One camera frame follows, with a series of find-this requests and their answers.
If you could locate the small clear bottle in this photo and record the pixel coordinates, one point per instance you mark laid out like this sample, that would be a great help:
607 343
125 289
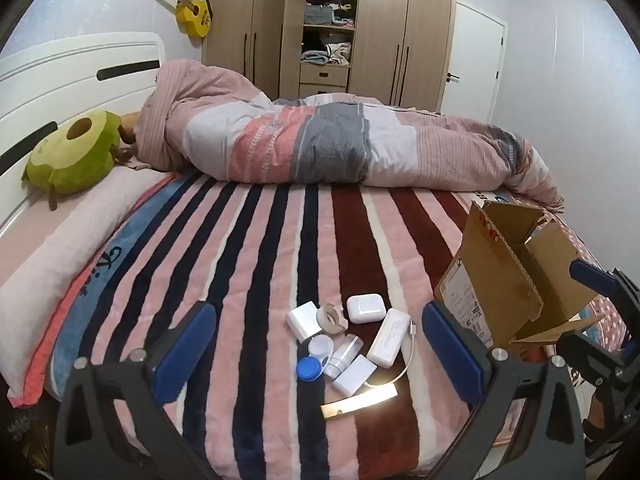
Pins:
345 352

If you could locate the beige tape roll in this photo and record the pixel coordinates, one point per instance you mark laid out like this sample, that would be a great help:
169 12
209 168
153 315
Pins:
332 323

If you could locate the pile of folded clothes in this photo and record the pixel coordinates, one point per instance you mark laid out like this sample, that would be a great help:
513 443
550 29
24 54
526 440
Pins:
327 51

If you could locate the pink grey striped quilt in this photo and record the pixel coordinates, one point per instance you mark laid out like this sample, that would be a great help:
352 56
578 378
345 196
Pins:
310 135

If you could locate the white door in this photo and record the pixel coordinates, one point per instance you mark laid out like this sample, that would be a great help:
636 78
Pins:
472 65

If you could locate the brown plush toy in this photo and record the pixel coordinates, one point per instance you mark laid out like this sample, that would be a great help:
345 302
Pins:
127 135

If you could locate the small white box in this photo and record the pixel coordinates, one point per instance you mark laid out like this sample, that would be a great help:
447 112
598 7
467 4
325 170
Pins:
355 375

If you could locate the white headboard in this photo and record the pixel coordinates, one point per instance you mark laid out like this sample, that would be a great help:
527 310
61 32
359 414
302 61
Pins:
60 75

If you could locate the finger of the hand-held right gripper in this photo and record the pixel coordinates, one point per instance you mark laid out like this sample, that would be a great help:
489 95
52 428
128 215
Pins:
585 355
590 275

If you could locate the blue blanket with orange edge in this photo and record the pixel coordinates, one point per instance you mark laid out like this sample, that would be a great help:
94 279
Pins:
95 280

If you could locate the white charger adapter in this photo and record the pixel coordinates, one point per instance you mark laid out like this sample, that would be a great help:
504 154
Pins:
304 320

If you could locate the wooden wardrobe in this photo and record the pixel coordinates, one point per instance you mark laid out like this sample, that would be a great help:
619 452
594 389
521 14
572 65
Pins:
380 30

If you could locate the white earbuds case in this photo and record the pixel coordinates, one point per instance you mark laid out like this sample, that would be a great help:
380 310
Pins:
365 308

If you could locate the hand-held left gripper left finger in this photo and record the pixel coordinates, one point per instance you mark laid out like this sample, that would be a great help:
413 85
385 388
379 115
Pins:
185 352

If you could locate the striped plush blanket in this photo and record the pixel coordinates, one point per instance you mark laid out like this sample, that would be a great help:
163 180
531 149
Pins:
280 250

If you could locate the long pink pillow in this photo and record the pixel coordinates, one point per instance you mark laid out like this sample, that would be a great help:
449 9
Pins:
60 245

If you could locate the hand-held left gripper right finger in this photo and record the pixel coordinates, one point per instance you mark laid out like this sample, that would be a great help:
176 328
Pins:
454 355

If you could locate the green avocado plush toy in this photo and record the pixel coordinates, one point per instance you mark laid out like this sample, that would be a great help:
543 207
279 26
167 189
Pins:
75 155

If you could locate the yellow guitar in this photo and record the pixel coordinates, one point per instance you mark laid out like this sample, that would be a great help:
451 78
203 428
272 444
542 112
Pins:
192 12

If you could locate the blue white contact lens case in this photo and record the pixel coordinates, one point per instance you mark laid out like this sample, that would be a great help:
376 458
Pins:
310 369

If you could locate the brown cardboard box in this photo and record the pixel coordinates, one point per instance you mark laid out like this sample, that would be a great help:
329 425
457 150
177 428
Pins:
490 260

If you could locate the grey storage box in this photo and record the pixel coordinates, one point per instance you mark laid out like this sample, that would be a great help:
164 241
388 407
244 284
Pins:
317 14

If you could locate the gold metal strip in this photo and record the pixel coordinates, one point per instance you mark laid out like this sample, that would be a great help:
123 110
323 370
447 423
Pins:
357 402

